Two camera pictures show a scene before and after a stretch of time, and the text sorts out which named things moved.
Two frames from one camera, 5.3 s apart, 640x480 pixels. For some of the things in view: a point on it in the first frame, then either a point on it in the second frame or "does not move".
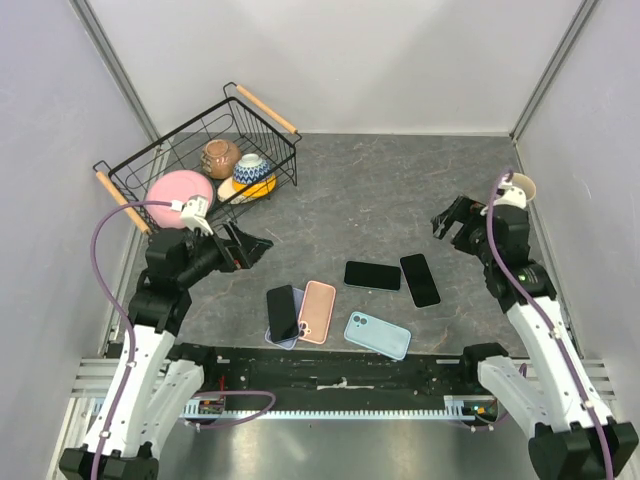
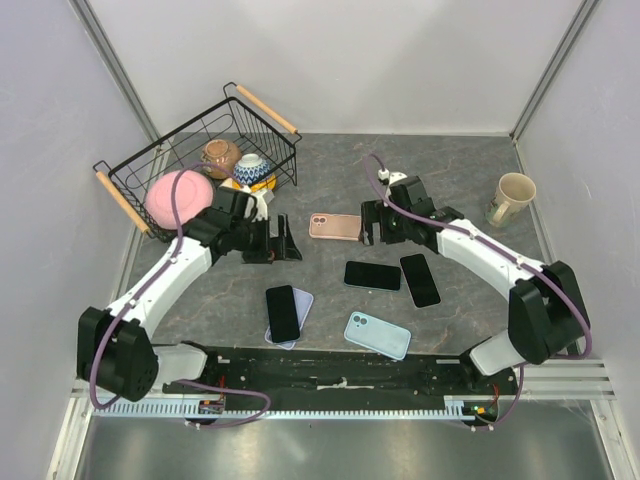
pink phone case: [316, 312] -> [335, 226]
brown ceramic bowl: [219, 157] does not move
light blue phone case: [378, 335] does not move
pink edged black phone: [420, 280] does not move
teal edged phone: [373, 276] does not move
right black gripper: [464, 210] -> [372, 213]
